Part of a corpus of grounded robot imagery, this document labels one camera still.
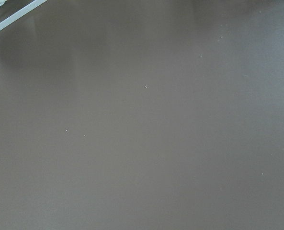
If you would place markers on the white frame bar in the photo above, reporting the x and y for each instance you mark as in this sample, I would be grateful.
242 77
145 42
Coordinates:
12 10

